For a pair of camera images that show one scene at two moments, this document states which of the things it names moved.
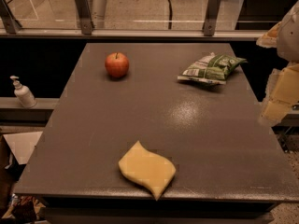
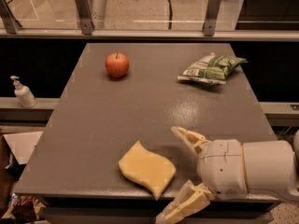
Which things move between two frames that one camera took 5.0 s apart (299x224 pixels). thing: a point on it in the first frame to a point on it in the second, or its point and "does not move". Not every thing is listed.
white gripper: (289, 37) to (221, 168)
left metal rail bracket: (84, 12) does not move
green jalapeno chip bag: (213, 68) does not move
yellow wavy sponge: (147, 167) does not move
